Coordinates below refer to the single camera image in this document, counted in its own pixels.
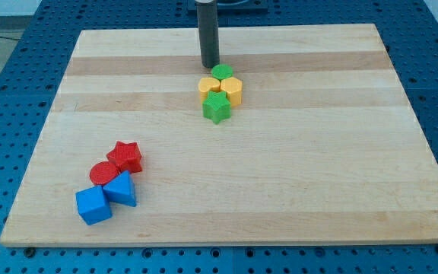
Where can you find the blue cube block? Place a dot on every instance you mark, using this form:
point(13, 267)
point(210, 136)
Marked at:
point(93, 206)

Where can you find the green star block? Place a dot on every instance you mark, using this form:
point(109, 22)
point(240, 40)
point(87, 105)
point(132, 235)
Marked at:
point(216, 107)

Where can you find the yellow hexagon block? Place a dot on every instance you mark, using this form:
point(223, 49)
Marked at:
point(233, 87)

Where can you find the yellow heart block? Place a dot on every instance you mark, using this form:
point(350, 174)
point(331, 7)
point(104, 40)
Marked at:
point(208, 84)

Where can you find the green cylinder block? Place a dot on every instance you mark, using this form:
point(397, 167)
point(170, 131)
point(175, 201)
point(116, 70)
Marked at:
point(222, 71)

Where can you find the red star block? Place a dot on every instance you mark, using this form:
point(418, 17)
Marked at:
point(126, 156)

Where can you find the light wooden board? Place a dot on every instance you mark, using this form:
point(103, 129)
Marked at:
point(325, 148)

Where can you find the blue triangle block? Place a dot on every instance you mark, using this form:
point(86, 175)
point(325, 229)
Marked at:
point(121, 190)

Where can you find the red cylinder block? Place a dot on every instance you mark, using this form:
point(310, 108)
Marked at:
point(103, 172)

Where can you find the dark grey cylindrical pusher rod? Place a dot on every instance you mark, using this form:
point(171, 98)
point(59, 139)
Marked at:
point(208, 32)

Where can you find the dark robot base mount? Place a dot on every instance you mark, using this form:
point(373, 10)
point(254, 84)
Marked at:
point(226, 7)

